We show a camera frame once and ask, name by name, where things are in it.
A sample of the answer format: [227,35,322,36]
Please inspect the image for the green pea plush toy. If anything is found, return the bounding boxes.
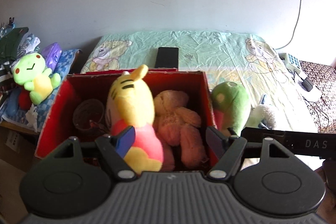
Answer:
[210,81,251,136]

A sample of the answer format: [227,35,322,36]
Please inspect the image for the white plush bunny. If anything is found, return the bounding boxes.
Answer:
[245,94,276,130]

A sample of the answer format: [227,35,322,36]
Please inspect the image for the yellow tiger plush toy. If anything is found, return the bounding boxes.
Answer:
[105,65,164,174]

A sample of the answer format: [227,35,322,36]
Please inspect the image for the red cardboard box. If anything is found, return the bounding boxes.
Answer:
[35,69,215,159]

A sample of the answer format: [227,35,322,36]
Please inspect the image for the pink plush teddy bear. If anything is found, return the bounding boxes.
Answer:
[153,90,207,171]

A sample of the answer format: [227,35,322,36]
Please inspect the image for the gloved right hand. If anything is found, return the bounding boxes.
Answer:
[315,160,335,223]

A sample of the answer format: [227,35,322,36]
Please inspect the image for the brown packing tape roll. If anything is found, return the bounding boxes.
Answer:
[72,99,105,132]

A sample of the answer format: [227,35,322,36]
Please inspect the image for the cartoon bear bed sheet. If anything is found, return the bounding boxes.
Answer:
[80,31,317,132]

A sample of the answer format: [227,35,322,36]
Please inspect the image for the black charger adapter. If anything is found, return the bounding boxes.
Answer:
[302,77,314,92]

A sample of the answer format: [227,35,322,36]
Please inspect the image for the brown floral tablecloth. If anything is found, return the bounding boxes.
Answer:
[300,61,335,134]

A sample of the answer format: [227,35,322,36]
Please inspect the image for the white paper stack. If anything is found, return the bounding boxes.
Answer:
[288,69,322,102]

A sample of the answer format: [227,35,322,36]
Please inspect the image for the white power strip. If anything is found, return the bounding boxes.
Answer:
[278,53,302,75]

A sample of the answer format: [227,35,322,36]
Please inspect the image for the crumpled white tissue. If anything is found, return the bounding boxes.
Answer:
[26,104,38,131]

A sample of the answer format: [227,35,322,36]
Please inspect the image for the cardboard box on floor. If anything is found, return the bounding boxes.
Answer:
[1,127,40,172]

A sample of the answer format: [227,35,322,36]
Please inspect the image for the black smartphone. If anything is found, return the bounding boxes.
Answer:
[155,47,179,69]

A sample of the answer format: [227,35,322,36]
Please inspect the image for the blue checkered cloth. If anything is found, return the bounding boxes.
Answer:
[1,49,80,135]

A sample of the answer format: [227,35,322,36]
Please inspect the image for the purple tissue pack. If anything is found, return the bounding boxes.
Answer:
[41,43,62,71]

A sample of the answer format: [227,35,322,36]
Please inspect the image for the green frog plush toy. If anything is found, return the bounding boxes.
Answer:
[11,52,61,105]

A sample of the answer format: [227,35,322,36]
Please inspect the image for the dark green folded clothes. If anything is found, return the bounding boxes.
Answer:
[0,27,29,71]

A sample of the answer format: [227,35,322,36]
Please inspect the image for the black charger cable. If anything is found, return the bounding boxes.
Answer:
[294,74,332,130]

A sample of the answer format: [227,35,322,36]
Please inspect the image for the white wall cable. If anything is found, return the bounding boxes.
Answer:
[274,0,312,50]

